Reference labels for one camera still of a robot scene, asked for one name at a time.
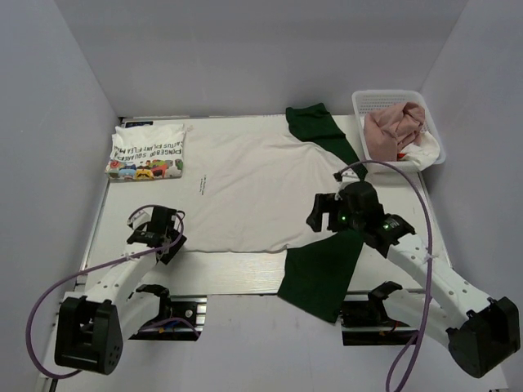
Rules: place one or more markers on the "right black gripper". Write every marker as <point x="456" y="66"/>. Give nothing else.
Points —
<point x="325" y="203"/>

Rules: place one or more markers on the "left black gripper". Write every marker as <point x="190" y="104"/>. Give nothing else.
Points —
<point x="173" y="250"/>

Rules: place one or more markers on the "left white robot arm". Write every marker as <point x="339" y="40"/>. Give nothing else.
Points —
<point x="92" y="328"/>

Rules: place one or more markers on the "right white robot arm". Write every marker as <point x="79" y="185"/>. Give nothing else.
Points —
<point x="479" y="331"/>

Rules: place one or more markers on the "pink t-shirt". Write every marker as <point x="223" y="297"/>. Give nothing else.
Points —
<point x="387" y="131"/>

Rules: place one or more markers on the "white t-shirt red print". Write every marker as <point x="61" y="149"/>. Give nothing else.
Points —
<point x="421" y="153"/>

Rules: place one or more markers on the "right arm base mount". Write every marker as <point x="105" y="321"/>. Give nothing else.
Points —
<point x="364" y="321"/>

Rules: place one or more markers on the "white and green t-shirt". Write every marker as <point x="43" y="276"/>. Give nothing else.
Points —
<point x="251" y="191"/>

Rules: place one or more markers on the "folded white printed t-shirt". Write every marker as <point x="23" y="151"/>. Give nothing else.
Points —
<point x="147" y="152"/>

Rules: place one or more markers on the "white plastic basket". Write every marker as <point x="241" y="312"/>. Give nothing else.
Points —
<point x="370" y="100"/>

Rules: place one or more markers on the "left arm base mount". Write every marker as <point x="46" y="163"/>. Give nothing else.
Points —
<point x="175" y="318"/>

